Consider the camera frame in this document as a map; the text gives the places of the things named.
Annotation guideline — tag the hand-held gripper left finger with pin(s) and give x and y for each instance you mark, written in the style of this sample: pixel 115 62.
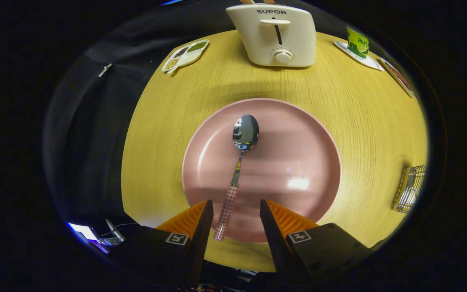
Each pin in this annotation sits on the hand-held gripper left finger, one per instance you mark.
pixel 199 247

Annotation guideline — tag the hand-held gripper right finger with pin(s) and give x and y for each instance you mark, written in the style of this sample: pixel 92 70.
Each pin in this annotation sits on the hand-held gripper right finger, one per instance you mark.
pixel 276 243

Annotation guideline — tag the pink plate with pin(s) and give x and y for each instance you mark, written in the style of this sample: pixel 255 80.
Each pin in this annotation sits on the pink plate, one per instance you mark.
pixel 282 162

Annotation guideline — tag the white desk device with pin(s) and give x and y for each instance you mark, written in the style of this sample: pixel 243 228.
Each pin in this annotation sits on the white desk device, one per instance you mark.
pixel 114 232

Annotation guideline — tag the white divided seasoning dish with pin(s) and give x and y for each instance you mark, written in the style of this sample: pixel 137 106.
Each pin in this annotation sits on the white divided seasoning dish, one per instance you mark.
pixel 185 54

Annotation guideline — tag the silver backdrop clip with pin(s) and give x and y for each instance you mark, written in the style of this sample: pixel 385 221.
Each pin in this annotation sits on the silver backdrop clip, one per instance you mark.
pixel 104 69

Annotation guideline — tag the white toaster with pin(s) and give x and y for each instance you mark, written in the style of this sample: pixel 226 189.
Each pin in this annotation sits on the white toaster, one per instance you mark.
pixel 274 40

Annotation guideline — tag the white coaster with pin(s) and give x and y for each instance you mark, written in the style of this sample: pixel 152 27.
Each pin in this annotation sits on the white coaster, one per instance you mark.
pixel 369 61

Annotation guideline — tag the white plate of food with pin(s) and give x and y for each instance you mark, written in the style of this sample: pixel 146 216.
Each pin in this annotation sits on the white plate of food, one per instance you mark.
pixel 399 76

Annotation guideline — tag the green label drink bottle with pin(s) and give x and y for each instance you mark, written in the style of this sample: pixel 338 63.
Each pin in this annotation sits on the green label drink bottle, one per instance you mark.
pixel 357 42

